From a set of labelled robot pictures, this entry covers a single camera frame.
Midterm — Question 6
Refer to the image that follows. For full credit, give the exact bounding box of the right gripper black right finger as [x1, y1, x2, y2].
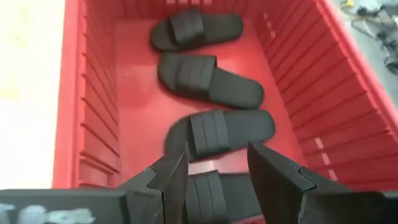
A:
[247, 141, 386, 224]

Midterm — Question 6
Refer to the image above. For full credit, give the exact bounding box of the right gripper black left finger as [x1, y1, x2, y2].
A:
[116, 142, 190, 224]

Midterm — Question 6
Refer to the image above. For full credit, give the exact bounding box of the black floor cable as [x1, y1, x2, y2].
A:
[351, 4, 398, 75]

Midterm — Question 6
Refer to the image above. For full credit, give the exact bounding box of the black rubber slide sandal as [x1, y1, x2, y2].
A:
[163, 108, 277, 162]
[157, 52, 265, 110]
[150, 7, 244, 52]
[183, 170, 265, 224]

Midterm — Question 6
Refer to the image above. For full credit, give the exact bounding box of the red plastic bin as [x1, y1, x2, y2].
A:
[52, 0, 398, 224]

